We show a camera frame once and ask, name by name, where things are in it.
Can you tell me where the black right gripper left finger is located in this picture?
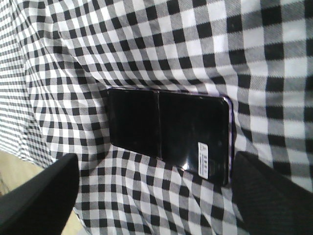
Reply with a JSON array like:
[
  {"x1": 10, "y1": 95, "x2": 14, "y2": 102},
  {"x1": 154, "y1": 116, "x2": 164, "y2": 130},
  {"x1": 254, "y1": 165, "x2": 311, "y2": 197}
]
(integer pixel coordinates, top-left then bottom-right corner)
[{"x1": 0, "y1": 154, "x2": 79, "y2": 235}]

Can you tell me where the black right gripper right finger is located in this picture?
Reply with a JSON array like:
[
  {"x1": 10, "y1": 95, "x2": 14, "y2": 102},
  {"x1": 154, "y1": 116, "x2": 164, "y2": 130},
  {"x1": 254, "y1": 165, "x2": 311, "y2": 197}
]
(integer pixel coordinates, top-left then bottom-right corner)
[{"x1": 231, "y1": 152, "x2": 313, "y2": 235}]

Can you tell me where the black smartphone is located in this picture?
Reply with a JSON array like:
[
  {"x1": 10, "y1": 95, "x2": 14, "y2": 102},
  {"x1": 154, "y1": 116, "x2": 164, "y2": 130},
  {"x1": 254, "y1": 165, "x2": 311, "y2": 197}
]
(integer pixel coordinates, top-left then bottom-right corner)
[{"x1": 107, "y1": 88, "x2": 233, "y2": 186}]

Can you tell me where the black white checkered quilt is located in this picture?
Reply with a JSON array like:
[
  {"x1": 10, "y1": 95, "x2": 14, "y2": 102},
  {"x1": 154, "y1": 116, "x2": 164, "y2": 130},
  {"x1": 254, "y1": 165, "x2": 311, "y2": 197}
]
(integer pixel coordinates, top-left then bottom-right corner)
[{"x1": 0, "y1": 0, "x2": 313, "y2": 235}]

